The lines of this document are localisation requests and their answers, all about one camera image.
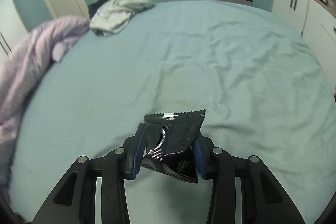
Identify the black snack packet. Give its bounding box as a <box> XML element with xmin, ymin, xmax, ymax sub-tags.
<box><xmin>141</xmin><ymin>110</ymin><xmax>206</xmax><ymax>184</ymax></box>

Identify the teal bed sheet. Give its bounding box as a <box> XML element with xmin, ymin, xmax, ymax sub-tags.
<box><xmin>9</xmin><ymin>1</ymin><xmax>335</xmax><ymax>223</ymax></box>

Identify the lilac duvet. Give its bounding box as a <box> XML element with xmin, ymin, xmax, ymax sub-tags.
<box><xmin>1</xmin><ymin>16</ymin><xmax>89</xmax><ymax>188</ymax></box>

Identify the grey crumpled garment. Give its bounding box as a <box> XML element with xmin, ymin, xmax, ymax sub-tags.
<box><xmin>90</xmin><ymin>0</ymin><xmax>157</xmax><ymax>37</ymax></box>

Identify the white cabinet with black handles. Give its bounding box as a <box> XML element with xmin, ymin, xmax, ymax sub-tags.
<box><xmin>271</xmin><ymin>0</ymin><xmax>336</xmax><ymax>62</ymax></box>

